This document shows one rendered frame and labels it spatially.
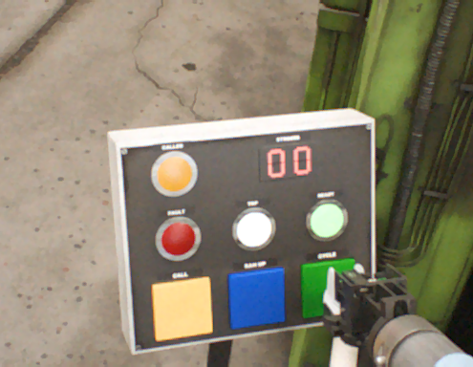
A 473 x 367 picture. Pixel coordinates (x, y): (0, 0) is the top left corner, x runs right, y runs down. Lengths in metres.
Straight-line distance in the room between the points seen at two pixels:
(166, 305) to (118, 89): 1.98
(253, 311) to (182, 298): 0.10
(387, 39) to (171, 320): 0.50
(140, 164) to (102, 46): 2.18
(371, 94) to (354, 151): 0.20
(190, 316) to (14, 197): 1.61
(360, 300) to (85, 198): 1.75
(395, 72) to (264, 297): 0.39
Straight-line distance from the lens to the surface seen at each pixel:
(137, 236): 1.17
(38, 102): 3.07
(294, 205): 1.21
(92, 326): 2.45
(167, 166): 1.15
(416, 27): 1.34
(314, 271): 1.24
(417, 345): 0.98
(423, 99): 1.38
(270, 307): 1.24
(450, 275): 1.67
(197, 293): 1.20
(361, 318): 1.10
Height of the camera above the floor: 1.96
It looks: 44 degrees down
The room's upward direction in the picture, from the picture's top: 8 degrees clockwise
